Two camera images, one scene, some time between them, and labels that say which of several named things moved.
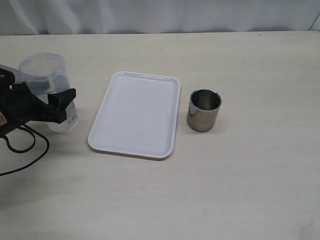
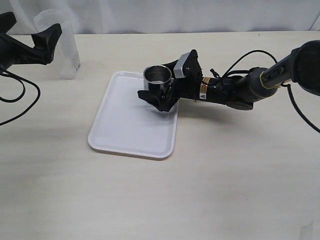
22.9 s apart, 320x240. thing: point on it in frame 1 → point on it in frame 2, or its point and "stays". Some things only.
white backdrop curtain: [59, 17] stays
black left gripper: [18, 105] → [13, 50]
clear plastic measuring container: [45, 73] → [66, 59]
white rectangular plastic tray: [138, 117] stays
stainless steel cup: [203, 109] → [160, 74]
